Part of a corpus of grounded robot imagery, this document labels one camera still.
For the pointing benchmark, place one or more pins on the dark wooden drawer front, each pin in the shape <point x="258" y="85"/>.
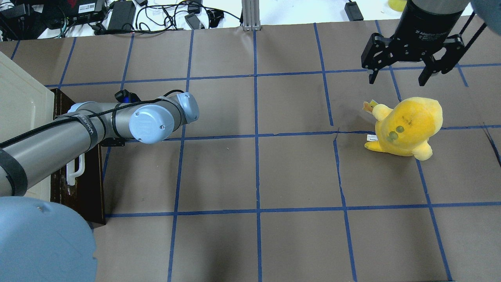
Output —
<point x="87" y="196"/>

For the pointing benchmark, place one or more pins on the white drawer handle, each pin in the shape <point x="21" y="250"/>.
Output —
<point x="75" y="168"/>

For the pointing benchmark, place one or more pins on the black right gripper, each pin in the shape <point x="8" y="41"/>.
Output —
<point x="424" y="24"/>

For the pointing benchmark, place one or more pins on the black power brick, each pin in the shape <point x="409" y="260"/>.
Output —
<point x="122" y="16"/>

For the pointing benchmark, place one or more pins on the aluminium frame post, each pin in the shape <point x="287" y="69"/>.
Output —
<point x="251" y="15"/>

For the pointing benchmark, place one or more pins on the yellow plush toy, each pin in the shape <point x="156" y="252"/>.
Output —
<point x="405" y="129"/>

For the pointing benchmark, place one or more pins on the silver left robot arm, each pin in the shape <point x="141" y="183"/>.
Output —
<point x="43" y="241"/>

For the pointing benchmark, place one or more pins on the black small device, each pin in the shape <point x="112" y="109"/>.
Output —
<point x="193" y="22"/>

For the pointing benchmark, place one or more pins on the black power adapter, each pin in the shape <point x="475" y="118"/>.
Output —
<point x="352" y="11"/>

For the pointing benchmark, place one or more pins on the cream cabinet body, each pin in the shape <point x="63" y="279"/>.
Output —
<point x="25" y="103"/>

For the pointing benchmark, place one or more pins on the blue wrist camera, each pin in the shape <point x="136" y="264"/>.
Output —
<point x="125" y="96"/>

